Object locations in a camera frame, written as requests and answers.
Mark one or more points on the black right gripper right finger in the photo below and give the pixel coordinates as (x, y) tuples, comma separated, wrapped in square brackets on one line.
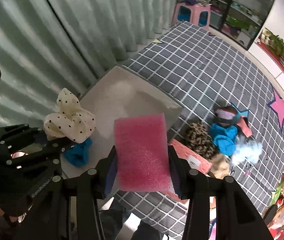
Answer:
[(237, 218)]

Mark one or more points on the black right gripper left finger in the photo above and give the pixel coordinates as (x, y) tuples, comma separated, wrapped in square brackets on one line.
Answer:
[(91, 186)]

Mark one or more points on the blue cloth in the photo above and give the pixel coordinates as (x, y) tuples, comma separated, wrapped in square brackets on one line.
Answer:
[(78, 155)]

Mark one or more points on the beige knitted sock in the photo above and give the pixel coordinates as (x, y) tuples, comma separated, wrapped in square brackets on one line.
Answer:
[(220, 167)]

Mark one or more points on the pink foam sponge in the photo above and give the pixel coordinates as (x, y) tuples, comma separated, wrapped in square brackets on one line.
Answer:
[(141, 145)]

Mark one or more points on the white polka dot scrunchie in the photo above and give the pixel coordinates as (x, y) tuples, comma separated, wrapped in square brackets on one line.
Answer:
[(71, 121)]

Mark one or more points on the blue fabric piece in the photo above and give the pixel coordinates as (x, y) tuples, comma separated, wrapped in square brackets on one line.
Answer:
[(224, 138)]

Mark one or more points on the leopard print scrunchie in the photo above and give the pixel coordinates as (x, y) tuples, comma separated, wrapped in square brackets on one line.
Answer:
[(199, 141)]

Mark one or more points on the pink and black sock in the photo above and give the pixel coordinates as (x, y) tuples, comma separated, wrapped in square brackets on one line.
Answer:
[(230, 116)]

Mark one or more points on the black round disc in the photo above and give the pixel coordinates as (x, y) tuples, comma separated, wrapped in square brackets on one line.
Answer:
[(270, 214)]

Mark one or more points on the pink printed cardboard box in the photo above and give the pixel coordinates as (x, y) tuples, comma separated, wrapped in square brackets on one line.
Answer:
[(194, 160)]

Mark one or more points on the grey fabric storage box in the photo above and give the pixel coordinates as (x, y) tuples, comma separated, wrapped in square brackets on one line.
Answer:
[(119, 94)]

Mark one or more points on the mint green curtain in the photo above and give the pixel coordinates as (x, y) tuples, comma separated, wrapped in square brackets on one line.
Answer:
[(48, 45)]

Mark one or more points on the grey checkered play mat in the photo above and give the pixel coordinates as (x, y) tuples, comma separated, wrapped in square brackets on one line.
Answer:
[(203, 72)]

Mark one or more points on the green potted plant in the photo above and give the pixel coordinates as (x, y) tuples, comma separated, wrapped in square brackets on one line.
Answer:
[(273, 42)]

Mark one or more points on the pink plastic stool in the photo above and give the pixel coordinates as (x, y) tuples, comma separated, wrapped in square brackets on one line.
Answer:
[(197, 14)]

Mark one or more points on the dark shelving unit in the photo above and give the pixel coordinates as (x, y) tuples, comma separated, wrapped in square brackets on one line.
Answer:
[(240, 20)]

